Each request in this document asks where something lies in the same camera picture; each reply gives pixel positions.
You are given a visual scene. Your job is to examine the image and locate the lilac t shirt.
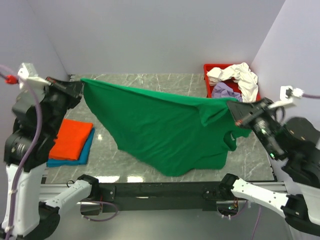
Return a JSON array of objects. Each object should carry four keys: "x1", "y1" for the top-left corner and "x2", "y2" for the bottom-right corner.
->
[{"x1": 211, "y1": 82, "x2": 243, "y2": 102}]

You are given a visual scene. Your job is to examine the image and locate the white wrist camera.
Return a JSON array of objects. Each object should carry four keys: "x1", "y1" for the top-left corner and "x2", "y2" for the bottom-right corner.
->
[
  {"x1": 17, "y1": 62, "x2": 51, "y2": 90},
  {"x1": 268, "y1": 85, "x2": 304, "y2": 110}
]

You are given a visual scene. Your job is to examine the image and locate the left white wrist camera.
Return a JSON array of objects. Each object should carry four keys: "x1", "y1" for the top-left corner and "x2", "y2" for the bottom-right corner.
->
[{"x1": 17, "y1": 62, "x2": 51, "y2": 90}]

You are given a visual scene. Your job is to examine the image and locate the folded teal t shirt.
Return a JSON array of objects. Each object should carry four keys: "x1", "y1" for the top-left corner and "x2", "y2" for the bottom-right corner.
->
[{"x1": 46, "y1": 127, "x2": 95, "y2": 168}]

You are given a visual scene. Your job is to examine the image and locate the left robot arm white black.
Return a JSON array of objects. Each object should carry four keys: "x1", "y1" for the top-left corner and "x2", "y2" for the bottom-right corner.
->
[{"x1": 0, "y1": 77, "x2": 101, "y2": 240}]

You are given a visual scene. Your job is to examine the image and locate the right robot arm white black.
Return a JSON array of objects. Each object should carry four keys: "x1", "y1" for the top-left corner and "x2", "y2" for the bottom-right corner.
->
[{"x1": 218, "y1": 98, "x2": 320, "y2": 236}]

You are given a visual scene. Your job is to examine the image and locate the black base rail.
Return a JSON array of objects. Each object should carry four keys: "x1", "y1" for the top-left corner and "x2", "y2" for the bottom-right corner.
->
[{"x1": 39, "y1": 181, "x2": 286, "y2": 216}]

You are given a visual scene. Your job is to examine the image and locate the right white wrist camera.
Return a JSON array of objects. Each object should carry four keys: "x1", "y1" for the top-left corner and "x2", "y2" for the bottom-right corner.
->
[{"x1": 268, "y1": 85, "x2": 304, "y2": 110}]

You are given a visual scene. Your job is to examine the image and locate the folded orange t shirt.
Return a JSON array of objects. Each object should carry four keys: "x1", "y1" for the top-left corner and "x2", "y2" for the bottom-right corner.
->
[{"x1": 49, "y1": 118, "x2": 94, "y2": 161}]

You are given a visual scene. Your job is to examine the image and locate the green t shirt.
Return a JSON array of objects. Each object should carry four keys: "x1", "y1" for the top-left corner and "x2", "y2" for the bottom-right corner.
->
[{"x1": 83, "y1": 78, "x2": 250, "y2": 177}]

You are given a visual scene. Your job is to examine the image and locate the white t shirt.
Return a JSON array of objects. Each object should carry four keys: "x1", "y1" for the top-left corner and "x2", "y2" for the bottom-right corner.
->
[{"x1": 206, "y1": 62, "x2": 259, "y2": 103}]

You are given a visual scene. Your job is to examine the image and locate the red plastic bin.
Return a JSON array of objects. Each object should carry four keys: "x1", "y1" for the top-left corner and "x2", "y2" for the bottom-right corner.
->
[{"x1": 203, "y1": 62, "x2": 261, "y2": 103}]

